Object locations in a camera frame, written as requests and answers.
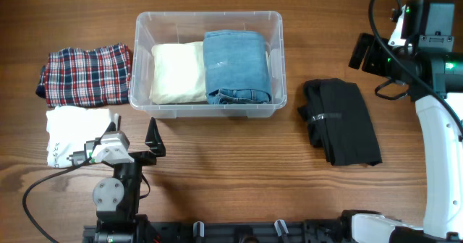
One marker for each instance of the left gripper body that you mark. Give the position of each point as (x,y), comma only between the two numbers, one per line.
(145,158)

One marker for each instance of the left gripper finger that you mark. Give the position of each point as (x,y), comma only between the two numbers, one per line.
(153,140)
(112,127)

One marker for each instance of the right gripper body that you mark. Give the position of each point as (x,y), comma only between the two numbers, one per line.
(380,58)

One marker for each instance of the red navy plaid cloth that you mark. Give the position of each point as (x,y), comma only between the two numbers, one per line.
(86,78)

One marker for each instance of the cream cloth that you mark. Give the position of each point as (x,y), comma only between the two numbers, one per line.
(179,73)

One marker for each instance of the blue denim jeans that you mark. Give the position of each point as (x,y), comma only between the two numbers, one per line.
(236,68)

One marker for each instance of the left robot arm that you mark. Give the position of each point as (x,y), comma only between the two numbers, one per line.
(117,198)

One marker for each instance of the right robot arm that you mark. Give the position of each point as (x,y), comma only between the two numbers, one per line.
(439,109)

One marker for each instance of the clear plastic storage container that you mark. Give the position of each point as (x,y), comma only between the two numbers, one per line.
(184,27)

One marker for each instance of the white printed folded t-shirt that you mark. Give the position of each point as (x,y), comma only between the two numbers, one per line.
(69,128)

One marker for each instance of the black folded garment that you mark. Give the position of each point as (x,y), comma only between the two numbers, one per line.
(338,121)

